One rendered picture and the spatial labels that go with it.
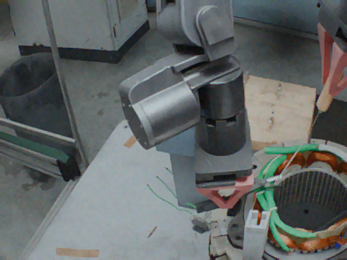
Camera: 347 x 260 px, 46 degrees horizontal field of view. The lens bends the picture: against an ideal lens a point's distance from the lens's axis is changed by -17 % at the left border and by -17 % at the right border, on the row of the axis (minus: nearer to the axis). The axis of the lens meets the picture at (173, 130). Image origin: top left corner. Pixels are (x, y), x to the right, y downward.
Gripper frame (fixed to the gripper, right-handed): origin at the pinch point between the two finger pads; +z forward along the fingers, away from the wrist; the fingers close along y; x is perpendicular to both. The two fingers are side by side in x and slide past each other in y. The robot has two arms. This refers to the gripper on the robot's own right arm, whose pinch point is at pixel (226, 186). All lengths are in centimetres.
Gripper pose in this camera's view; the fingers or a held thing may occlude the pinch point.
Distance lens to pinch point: 62.7
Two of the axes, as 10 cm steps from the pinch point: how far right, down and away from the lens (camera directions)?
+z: 1.3, 7.1, 6.9
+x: 9.9, -0.7, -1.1
